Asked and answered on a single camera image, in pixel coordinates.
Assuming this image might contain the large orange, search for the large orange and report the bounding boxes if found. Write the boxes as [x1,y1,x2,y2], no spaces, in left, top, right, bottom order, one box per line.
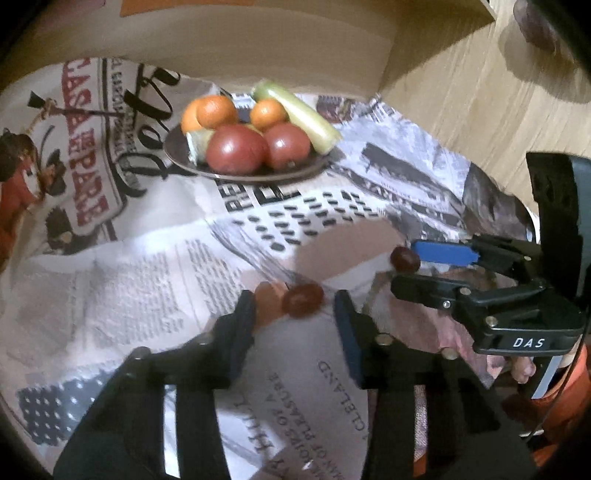
[196,95,239,129]
[181,100,204,136]

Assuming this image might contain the dark red grape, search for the dark red grape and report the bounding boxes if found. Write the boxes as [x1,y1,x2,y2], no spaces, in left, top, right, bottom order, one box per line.
[283,284,324,319]
[390,247,422,272]

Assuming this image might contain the orange sticky note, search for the orange sticky note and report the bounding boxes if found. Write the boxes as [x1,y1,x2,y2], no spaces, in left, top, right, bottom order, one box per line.
[120,0,162,17]

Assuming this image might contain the newspaper print cloth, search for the newspaper print cloth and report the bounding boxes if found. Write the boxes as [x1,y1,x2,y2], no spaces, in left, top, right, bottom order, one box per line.
[0,55,546,480]

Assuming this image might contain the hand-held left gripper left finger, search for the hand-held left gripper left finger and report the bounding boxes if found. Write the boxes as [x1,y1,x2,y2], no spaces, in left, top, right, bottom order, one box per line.
[53,290,257,480]

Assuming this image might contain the red tomato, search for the red tomato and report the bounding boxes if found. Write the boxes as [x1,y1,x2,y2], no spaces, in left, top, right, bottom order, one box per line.
[205,124,270,175]
[263,122,312,171]

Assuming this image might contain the brown knotted curtain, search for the brown knotted curtain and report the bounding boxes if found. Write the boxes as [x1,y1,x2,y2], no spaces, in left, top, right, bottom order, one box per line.
[512,0,571,51]

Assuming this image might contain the person's right forearm orange sleeve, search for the person's right forearm orange sleeve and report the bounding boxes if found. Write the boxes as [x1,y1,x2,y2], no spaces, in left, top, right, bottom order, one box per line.
[531,342,591,444]

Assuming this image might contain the yellow-green sugarcane piece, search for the yellow-green sugarcane piece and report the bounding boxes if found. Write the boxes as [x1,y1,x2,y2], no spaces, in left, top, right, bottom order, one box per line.
[185,128,218,164]

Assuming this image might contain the green cucumber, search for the green cucumber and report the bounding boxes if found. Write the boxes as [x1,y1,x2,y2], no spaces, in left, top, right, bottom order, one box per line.
[252,80,342,155]

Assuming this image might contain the person's right hand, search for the person's right hand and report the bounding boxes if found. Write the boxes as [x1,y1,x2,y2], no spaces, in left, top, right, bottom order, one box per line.
[510,357,539,386]

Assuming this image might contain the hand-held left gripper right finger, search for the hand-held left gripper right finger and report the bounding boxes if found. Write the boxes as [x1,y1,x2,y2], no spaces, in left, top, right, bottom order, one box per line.
[333,290,539,480]

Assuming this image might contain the dark grey round plate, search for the dark grey round plate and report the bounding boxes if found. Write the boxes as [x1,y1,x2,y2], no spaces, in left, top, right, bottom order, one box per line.
[163,124,342,182]

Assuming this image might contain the small orange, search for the small orange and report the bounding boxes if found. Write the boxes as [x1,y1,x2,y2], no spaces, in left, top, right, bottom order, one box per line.
[249,99,289,131]

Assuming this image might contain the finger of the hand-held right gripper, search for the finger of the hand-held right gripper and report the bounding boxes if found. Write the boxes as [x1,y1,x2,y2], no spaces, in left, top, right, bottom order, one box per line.
[390,272,550,324]
[411,234,541,278]

